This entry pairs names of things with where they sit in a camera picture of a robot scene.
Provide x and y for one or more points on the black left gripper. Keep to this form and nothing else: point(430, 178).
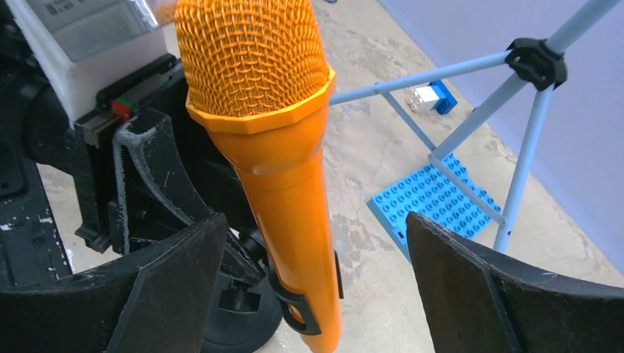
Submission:
point(132, 188)

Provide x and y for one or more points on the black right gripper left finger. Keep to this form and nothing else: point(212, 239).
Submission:
point(153, 300)

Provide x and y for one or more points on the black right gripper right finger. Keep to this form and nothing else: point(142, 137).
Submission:
point(479, 300)

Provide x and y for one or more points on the black microphone stand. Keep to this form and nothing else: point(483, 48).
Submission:
point(249, 301)

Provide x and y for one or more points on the orange toy microphone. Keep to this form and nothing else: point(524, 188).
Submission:
point(260, 85)

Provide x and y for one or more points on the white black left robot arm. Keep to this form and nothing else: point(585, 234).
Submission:
point(31, 249)

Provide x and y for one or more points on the light blue building baseplate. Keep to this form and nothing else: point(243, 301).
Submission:
point(466, 210)

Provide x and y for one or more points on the blue and white brick stack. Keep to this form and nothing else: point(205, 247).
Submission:
point(434, 96)

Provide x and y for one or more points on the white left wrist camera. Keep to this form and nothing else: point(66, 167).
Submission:
point(85, 46)

